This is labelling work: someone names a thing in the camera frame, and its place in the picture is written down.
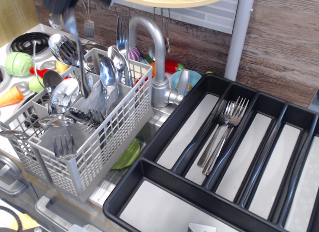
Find steel fork from basket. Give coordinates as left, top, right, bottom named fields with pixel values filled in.
left=62, top=7, right=91, bottom=99

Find tall upright steel fork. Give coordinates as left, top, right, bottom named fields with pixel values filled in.
left=116, top=15, right=133, bottom=87

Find steel forks cluster in basket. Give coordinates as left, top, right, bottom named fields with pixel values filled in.
left=78, top=109, right=105, bottom=132

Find grey plastic cutlery basket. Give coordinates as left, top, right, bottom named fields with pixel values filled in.
left=4, top=60, right=153, bottom=202

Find steel spoon outside basket left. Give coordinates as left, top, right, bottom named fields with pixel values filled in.
left=0, top=130, right=30, bottom=140

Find steel fork front compartment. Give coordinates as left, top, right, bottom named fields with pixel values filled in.
left=53, top=134, right=77, bottom=159

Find steel fork in tray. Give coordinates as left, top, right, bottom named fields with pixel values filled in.
left=197, top=100, right=238, bottom=167
left=197, top=97, right=249, bottom=176

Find black cutlery tray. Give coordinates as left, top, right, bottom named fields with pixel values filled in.
left=103, top=74, right=319, bottom=232

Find hanging toy skimmer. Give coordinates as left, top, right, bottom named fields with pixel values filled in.
left=48, top=13, right=64, bottom=30

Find hanging toy spatula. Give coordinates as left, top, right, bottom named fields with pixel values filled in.
left=81, top=0, right=95, bottom=38

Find steel spoon leaning back left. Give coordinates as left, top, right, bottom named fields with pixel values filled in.
left=48, top=33, right=94, bottom=72

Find black coil stove burner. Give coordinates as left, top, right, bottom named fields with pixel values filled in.
left=9, top=32, right=50, bottom=55

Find yellow toy lemon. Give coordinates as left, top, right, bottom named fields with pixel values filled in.
left=55, top=61, right=70, bottom=73

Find green toy cabbage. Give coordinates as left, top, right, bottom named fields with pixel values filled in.
left=4, top=52, right=33, bottom=77

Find small dark steel spoon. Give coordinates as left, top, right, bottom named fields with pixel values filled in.
left=43, top=70, right=63, bottom=94

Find steel spoon behind centre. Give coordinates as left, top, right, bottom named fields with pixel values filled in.
left=107, top=45, right=125, bottom=84

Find light green toy fruit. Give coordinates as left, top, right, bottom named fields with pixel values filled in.
left=28, top=76, right=44, bottom=92

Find large steel spoon centre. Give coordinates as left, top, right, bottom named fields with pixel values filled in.
left=99, top=56, right=119, bottom=117

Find large steel serving spoon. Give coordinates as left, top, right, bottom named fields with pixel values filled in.
left=48, top=78, right=80, bottom=116

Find purple toy onion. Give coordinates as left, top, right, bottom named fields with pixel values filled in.
left=128, top=47, right=141, bottom=61

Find orange toy carrot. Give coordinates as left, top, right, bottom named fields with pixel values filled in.
left=0, top=86, right=24, bottom=107

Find red toy pepper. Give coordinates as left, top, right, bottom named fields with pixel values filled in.
left=165, top=60, right=185, bottom=74

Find silver toy faucet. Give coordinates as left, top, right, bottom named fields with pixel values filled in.
left=129, top=14, right=190, bottom=108

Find light blue toy bowl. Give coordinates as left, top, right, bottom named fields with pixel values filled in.
left=170, top=70, right=202, bottom=95

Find green toy leaf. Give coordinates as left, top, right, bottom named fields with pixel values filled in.
left=112, top=138, right=141, bottom=170

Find yellow toy item bottom left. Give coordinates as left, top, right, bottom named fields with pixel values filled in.
left=8, top=214, right=38, bottom=231

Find hanging wire utensil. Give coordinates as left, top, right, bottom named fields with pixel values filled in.
left=153, top=7, right=171, bottom=53

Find white metal post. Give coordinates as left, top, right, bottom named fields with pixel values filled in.
left=224, top=0, right=254, bottom=81

